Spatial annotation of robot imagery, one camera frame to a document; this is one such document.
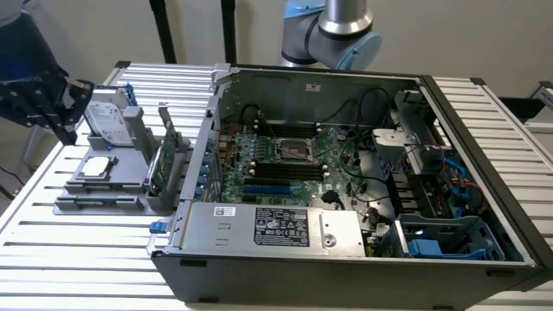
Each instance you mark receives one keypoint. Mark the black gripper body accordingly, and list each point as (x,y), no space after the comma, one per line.
(25,64)

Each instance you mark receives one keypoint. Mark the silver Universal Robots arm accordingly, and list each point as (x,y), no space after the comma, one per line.
(345,19)

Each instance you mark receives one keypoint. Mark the green RAM stick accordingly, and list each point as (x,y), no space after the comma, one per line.
(108,187)

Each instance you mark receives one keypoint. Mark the black RAM slot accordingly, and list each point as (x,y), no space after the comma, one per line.
(288,131)
(286,168)
(288,124)
(288,127)
(286,176)
(286,164)
(286,172)
(288,134)

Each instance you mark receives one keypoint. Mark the blue expansion slot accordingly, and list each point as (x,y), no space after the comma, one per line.
(266,190)

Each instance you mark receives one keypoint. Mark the black expansion slot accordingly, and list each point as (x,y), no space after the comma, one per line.
(262,198)

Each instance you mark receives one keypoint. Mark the silver hard disk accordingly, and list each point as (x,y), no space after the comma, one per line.
(105,120)

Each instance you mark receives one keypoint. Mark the silver CPU chip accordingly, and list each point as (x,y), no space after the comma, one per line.
(98,166)

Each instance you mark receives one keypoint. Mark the grey parts rack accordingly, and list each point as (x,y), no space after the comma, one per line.
(129,181)

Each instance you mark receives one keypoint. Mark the green graphics card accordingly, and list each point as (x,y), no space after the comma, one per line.
(162,162)

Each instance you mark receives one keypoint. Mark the black stand pole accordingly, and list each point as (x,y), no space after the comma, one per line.
(162,29)
(229,29)

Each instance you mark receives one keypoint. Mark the blue case latch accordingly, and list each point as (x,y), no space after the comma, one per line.
(157,226)

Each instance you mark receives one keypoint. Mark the white barcode sticker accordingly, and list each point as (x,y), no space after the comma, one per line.
(224,211)

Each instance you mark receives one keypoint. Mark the silver power supply unit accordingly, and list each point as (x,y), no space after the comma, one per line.
(268,230)

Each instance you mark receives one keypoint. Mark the green motherboard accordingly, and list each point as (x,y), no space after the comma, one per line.
(302,181)

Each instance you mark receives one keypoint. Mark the open black PC case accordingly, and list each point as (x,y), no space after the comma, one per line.
(345,278)

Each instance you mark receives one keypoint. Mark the black table corner cap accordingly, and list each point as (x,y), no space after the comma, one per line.
(478,81)

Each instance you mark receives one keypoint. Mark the blue-grey disk bay cage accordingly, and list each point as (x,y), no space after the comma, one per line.
(449,236)

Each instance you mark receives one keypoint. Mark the blue disk bracket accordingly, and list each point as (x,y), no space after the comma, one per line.
(128,95)

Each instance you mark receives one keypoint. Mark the CPU socket with metal frame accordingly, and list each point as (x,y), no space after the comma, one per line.
(290,149)

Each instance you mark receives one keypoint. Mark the grey metal drive bracket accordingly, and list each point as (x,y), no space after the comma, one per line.
(410,136)

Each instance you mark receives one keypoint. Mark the black flat bracket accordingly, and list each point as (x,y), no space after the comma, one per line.
(518,107)

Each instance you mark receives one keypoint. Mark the aluminium rail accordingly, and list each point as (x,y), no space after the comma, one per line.
(542,107)

